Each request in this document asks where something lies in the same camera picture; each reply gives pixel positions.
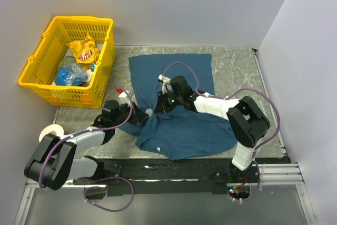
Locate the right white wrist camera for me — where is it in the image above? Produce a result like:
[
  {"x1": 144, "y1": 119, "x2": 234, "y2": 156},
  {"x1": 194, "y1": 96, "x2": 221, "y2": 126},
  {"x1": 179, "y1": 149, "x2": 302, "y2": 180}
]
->
[{"x1": 157, "y1": 74, "x2": 172, "y2": 94}]

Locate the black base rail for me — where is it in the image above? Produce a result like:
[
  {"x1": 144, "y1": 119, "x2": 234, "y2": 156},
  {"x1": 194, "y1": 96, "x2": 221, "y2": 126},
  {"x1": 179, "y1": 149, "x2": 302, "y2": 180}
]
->
[{"x1": 71, "y1": 158, "x2": 290, "y2": 197}]

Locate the toilet paper roll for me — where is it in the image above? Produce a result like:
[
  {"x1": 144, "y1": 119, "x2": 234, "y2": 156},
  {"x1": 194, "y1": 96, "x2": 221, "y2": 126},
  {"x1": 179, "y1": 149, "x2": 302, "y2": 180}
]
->
[{"x1": 38, "y1": 124, "x2": 68, "y2": 142}]

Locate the yellow plastic basket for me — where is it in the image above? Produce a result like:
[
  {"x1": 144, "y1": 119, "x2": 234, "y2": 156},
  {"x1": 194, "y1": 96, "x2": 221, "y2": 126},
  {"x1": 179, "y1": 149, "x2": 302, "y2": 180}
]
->
[{"x1": 18, "y1": 16, "x2": 115, "y2": 109}]

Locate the small white bottle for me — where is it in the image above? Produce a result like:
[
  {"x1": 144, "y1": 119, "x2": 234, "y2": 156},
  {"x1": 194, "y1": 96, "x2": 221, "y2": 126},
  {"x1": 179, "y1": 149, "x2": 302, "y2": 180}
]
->
[{"x1": 84, "y1": 64, "x2": 97, "y2": 83}]

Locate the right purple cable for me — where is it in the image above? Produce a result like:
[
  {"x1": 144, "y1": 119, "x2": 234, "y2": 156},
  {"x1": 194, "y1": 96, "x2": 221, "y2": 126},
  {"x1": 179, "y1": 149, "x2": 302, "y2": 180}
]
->
[{"x1": 161, "y1": 62, "x2": 281, "y2": 204}]

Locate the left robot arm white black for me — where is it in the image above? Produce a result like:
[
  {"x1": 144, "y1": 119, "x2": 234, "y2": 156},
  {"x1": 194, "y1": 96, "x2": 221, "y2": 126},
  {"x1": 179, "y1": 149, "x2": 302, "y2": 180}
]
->
[{"x1": 24, "y1": 100, "x2": 149, "y2": 190}]

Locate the blue plastic bag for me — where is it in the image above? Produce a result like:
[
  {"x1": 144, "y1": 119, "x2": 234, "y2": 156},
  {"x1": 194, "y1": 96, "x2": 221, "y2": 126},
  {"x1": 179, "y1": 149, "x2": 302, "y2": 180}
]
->
[{"x1": 54, "y1": 64, "x2": 86, "y2": 86}]

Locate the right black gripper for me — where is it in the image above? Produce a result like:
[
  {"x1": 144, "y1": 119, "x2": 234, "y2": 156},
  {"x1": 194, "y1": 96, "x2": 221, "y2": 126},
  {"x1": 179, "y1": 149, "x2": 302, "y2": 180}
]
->
[{"x1": 154, "y1": 89, "x2": 183, "y2": 114}]

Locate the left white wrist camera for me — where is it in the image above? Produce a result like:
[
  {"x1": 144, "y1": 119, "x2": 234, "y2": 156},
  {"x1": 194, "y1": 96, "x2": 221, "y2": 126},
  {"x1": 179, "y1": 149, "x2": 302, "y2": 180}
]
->
[{"x1": 116, "y1": 88, "x2": 133, "y2": 105}]

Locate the blue t-shirt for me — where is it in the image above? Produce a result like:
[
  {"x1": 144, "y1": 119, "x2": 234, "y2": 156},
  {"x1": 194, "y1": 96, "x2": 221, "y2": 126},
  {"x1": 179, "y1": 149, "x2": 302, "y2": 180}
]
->
[{"x1": 120, "y1": 54, "x2": 237, "y2": 160}]

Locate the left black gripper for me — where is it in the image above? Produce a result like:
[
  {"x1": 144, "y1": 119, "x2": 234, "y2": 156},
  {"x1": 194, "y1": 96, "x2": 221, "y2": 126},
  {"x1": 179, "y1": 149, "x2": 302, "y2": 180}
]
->
[{"x1": 112, "y1": 101, "x2": 148, "y2": 128}]

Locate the yellow snack bag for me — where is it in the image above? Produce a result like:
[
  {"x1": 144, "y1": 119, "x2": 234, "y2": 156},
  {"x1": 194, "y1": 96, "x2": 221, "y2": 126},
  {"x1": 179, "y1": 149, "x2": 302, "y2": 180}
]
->
[{"x1": 67, "y1": 33, "x2": 101, "y2": 64}]

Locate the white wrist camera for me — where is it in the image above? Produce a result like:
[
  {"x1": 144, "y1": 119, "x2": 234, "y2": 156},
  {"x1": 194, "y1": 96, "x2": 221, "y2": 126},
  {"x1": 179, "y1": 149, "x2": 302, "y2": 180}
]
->
[
  {"x1": 157, "y1": 74, "x2": 172, "y2": 94},
  {"x1": 116, "y1": 88, "x2": 133, "y2": 105}
]

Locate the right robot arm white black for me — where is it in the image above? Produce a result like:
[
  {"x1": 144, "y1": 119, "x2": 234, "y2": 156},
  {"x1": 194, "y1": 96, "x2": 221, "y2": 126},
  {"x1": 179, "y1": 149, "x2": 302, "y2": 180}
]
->
[{"x1": 154, "y1": 74, "x2": 270, "y2": 182}]

